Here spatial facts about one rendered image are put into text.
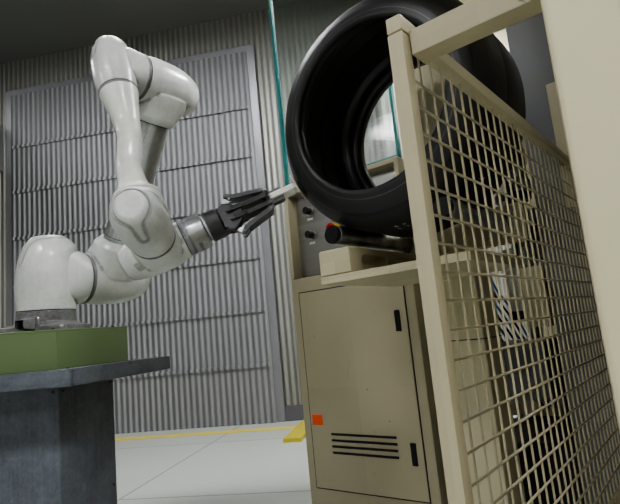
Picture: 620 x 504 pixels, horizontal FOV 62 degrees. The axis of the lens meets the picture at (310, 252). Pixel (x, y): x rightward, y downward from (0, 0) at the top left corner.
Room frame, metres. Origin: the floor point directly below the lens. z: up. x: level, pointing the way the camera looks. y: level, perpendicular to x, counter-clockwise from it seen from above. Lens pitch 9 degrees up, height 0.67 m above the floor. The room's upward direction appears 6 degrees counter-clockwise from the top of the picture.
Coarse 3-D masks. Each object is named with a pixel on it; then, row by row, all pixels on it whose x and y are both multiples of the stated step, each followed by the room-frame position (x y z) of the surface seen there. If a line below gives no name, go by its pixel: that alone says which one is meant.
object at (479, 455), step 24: (432, 72) 1.39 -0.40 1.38; (432, 96) 1.39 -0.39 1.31; (432, 120) 1.40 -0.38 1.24; (456, 288) 1.40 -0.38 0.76; (456, 312) 1.40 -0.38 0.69; (480, 312) 1.37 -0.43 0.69; (480, 336) 1.37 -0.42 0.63; (480, 360) 1.37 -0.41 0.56; (504, 360) 1.46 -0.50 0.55; (480, 384) 1.38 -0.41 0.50; (480, 408) 1.39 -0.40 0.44; (504, 408) 1.42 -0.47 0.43; (480, 432) 1.39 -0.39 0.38; (480, 456) 1.40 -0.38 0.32; (504, 456) 1.38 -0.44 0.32; (504, 480) 1.37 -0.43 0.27
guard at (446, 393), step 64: (448, 64) 0.59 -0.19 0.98; (448, 128) 0.59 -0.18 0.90; (512, 128) 0.81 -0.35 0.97; (448, 192) 0.56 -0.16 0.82; (512, 192) 0.76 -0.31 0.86; (512, 256) 0.71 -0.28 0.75; (576, 256) 1.04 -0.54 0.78; (448, 320) 0.51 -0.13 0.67; (512, 320) 0.69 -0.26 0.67; (576, 320) 0.97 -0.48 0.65; (448, 384) 0.50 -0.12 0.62; (448, 448) 0.51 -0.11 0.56; (576, 448) 0.85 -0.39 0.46
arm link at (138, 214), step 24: (120, 96) 1.23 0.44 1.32; (120, 120) 1.22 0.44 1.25; (120, 144) 1.13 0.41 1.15; (120, 168) 1.05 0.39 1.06; (120, 192) 0.97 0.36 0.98; (144, 192) 0.97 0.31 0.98; (120, 216) 0.96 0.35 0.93; (144, 216) 0.97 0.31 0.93; (168, 216) 1.05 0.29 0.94; (144, 240) 1.01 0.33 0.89; (168, 240) 1.07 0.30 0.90
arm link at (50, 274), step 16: (32, 240) 1.42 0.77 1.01; (48, 240) 1.41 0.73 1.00; (64, 240) 1.45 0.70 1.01; (32, 256) 1.39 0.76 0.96; (48, 256) 1.40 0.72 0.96; (64, 256) 1.43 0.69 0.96; (80, 256) 1.48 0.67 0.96; (16, 272) 1.41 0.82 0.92; (32, 272) 1.39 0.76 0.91; (48, 272) 1.40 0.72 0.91; (64, 272) 1.43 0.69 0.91; (80, 272) 1.47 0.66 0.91; (16, 288) 1.41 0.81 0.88; (32, 288) 1.39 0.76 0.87; (48, 288) 1.40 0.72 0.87; (64, 288) 1.43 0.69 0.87; (80, 288) 1.47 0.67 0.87; (16, 304) 1.41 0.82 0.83; (32, 304) 1.39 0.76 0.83; (48, 304) 1.40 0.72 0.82; (64, 304) 1.43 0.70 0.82
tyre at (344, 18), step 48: (384, 0) 1.04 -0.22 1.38; (432, 0) 0.98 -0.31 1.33; (336, 48) 1.24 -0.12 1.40; (384, 48) 1.30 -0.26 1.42; (480, 48) 0.95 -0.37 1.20; (336, 96) 1.37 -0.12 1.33; (288, 144) 1.24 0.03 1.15; (336, 144) 1.43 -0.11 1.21; (432, 144) 1.00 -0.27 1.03; (336, 192) 1.15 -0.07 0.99; (384, 192) 1.07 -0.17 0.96; (432, 192) 1.03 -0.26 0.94; (480, 192) 1.11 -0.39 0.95
